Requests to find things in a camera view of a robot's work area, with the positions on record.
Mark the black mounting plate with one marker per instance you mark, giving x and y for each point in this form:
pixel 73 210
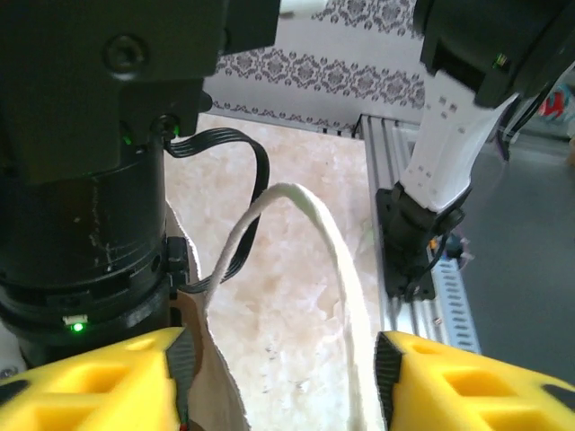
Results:
pixel 418 289

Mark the white printed paper bag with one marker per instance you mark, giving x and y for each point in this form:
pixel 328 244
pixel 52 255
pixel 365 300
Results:
pixel 341 269

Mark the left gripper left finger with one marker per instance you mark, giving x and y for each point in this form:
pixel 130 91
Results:
pixel 90 386

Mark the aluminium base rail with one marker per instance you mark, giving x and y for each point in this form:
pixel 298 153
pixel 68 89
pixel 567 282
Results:
pixel 386 152

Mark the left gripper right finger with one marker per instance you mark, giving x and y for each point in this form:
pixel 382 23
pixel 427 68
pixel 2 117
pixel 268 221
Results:
pixel 471 390

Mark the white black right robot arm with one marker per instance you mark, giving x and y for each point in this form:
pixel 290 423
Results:
pixel 444 148

